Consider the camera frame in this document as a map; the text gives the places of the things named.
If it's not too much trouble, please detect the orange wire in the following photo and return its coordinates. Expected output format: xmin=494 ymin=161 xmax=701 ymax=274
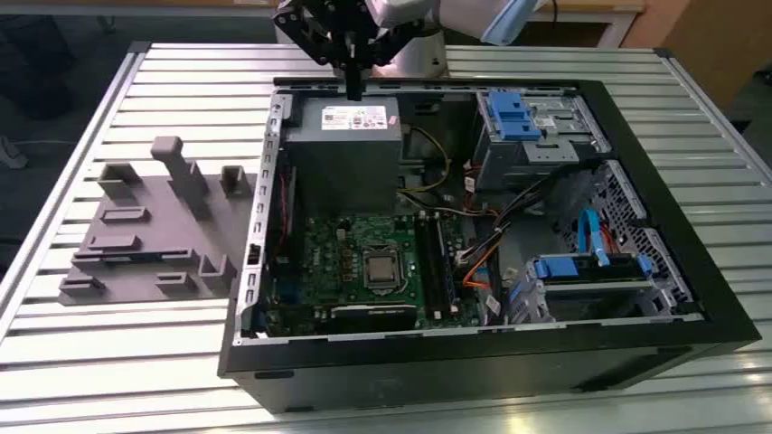
xmin=462 ymin=256 xmax=503 ymax=290

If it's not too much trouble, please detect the gray power supply unit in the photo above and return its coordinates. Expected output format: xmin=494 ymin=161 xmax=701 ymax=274
xmin=283 ymin=95 xmax=405 ymax=218

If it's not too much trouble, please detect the black open PC case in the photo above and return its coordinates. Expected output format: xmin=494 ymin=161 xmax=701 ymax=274
xmin=215 ymin=75 xmax=763 ymax=413

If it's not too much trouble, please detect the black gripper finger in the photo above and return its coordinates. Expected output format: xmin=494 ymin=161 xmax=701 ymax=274
xmin=355 ymin=30 xmax=423 ymax=101
xmin=270 ymin=6 xmax=358 ymax=101

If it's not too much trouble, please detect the white-legged wooden desk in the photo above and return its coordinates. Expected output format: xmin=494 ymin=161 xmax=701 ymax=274
xmin=265 ymin=0 xmax=651 ymax=49

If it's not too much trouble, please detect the black cable bundle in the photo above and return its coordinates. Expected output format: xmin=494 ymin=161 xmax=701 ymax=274
xmin=458 ymin=160 xmax=605 ymax=268

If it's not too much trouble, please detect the blue flat wire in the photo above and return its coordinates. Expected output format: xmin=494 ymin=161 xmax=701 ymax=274
xmin=577 ymin=208 xmax=611 ymax=266

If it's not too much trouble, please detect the metal drive cage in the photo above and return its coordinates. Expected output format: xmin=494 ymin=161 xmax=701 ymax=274
xmin=474 ymin=88 xmax=611 ymax=193

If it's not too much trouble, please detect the silver CPU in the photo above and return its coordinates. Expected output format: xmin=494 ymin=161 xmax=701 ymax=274
xmin=362 ymin=256 xmax=403 ymax=284

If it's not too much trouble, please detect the blue drive latch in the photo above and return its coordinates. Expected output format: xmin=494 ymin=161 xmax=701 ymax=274
xmin=489 ymin=91 xmax=542 ymax=142

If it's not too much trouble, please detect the green motherboard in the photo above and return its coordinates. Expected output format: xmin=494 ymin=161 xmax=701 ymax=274
xmin=269 ymin=212 xmax=491 ymax=334

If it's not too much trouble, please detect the metal disk bay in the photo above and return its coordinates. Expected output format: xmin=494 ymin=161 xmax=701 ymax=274
xmin=505 ymin=266 xmax=690 ymax=325

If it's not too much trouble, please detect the black graphics card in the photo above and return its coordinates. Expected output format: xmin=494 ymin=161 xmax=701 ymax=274
xmin=313 ymin=302 xmax=421 ymax=335

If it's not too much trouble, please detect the wooden cabinet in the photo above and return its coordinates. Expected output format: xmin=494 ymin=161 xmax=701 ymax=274
xmin=627 ymin=0 xmax=772 ymax=109

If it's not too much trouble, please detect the CPU socket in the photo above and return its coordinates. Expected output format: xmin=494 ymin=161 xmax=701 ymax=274
xmin=354 ymin=242 xmax=413 ymax=298

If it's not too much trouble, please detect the black bin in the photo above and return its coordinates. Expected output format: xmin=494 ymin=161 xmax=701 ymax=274
xmin=0 ymin=15 xmax=78 ymax=121

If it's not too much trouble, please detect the hard disk in blue carrier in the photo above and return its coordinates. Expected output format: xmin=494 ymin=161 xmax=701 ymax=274
xmin=529 ymin=252 xmax=654 ymax=286

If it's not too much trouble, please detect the gray parts rack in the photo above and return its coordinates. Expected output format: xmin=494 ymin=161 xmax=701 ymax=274
xmin=58 ymin=135 xmax=259 ymax=309

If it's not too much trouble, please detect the white furniture foot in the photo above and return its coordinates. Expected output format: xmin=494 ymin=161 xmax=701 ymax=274
xmin=0 ymin=133 xmax=31 ymax=171

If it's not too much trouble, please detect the yellow wire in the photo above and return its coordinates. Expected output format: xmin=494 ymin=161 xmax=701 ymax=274
xmin=398 ymin=126 xmax=454 ymax=195

